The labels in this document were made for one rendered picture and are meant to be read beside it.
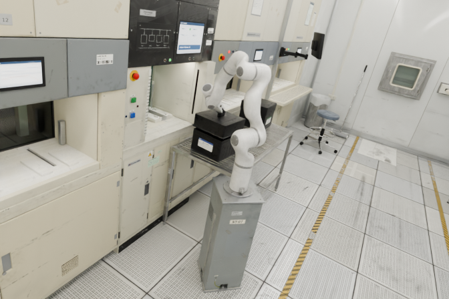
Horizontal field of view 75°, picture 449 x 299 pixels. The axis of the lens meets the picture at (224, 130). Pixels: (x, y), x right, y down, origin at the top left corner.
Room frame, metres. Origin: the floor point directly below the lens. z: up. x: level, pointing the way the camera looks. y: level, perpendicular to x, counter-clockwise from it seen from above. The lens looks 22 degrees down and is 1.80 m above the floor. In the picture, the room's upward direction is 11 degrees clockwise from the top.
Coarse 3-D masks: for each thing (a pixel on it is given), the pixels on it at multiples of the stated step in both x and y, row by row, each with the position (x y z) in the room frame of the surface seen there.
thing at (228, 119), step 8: (200, 112) 2.12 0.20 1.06; (208, 112) 2.15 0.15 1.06; (216, 112) 2.19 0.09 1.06; (200, 120) 2.04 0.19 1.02; (208, 120) 2.00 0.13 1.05; (216, 120) 2.01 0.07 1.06; (224, 120) 2.04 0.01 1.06; (232, 120) 2.07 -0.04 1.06; (240, 120) 2.11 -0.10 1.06; (200, 128) 2.03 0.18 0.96; (208, 128) 1.99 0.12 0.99; (216, 128) 1.96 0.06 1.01; (224, 128) 1.93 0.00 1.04; (232, 128) 2.01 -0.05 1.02; (240, 128) 2.11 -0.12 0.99; (216, 136) 1.95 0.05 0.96; (224, 136) 1.94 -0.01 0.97
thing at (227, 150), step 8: (192, 136) 2.07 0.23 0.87; (200, 136) 2.03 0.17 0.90; (208, 136) 1.99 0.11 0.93; (192, 144) 2.06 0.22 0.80; (200, 144) 2.02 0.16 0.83; (208, 144) 1.99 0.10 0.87; (216, 144) 1.95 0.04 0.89; (224, 144) 1.97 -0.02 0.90; (200, 152) 2.02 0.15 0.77; (208, 152) 1.98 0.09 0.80; (216, 152) 1.94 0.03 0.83; (224, 152) 1.99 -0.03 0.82; (232, 152) 2.08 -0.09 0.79; (216, 160) 1.94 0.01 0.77
